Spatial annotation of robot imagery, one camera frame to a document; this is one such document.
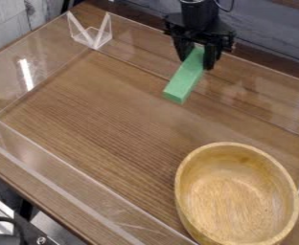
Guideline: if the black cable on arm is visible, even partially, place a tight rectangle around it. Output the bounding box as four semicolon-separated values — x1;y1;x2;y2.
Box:
214;0;237;13

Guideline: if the light wooden bowl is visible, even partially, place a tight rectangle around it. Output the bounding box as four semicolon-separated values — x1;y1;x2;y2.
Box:
174;142;299;245

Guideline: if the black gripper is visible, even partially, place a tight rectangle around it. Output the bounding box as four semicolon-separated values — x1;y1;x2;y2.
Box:
165;0;236;71

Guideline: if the grey bench in background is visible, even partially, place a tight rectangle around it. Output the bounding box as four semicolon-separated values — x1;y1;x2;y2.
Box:
126;0;299;59

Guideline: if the black cable lower left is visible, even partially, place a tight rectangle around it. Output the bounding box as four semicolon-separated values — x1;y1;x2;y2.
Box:
0;216;26;245

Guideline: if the green rectangular block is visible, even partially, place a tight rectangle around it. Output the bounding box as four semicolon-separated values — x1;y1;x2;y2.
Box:
163;48;205;104

